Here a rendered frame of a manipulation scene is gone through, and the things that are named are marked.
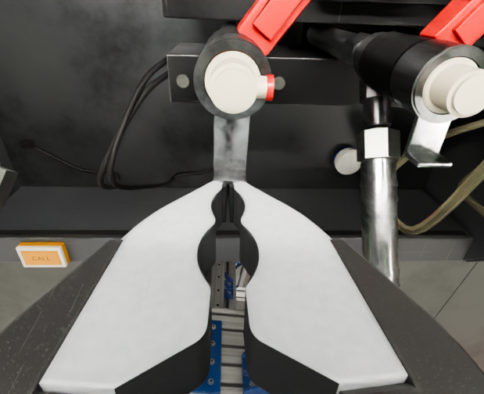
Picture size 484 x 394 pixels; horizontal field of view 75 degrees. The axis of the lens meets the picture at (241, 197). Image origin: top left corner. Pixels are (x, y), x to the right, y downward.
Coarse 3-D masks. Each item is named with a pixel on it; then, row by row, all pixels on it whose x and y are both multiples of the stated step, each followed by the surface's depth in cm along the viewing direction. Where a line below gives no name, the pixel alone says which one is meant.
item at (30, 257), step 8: (64, 248) 38; (24, 256) 37; (32, 256) 37; (40, 256) 37; (48, 256) 37; (56, 256) 37; (32, 264) 38; (40, 264) 38; (48, 264) 38; (56, 264) 38
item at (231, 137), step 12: (216, 120) 12; (228, 120) 12; (240, 120) 12; (216, 132) 12; (228, 132) 12; (240, 132) 12; (216, 144) 13; (228, 144) 13; (240, 144) 13; (216, 156) 13; (228, 156) 13; (240, 156) 13; (228, 168) 13; (240, 168) 13
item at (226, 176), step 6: (216, 168) 13; (216, 174) 13; (222, 174) 13; (228, 174) 13; (234, 174) 13; (240, 174) 13; (216, 180) 13; (222, 180) 13; (228, 180) 13; (234, 180) 13; (240, 180) 13; (246, 180) 13
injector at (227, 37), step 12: (228, 24) 24; (216, 36) 13; (228, 36) 11; (240, 36) 11; (204, 48) 11; (216, 48) 11; (228, 48) 11; (240, 48) 11; (252, 48) 11; (204, 60) 11; (264, 60) 11; (204, 72) 11; (264, 72) 11; (204, 96) 11; (216, 108) 12; (252, 108) 12
